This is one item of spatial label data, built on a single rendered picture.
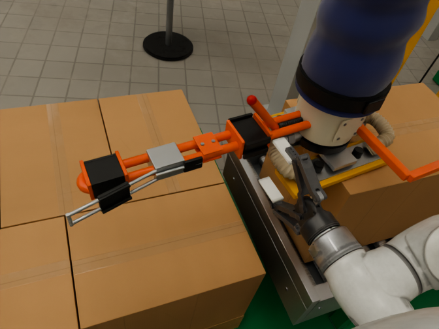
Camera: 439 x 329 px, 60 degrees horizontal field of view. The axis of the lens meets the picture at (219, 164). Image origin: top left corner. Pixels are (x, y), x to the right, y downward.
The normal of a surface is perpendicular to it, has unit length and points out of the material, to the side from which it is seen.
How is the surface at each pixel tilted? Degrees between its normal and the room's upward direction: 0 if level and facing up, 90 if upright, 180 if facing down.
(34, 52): 0
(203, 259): 0
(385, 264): 16
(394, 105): 0
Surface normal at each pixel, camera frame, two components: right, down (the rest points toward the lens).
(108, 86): 0.15, -0.66
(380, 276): -0.09, -0.59
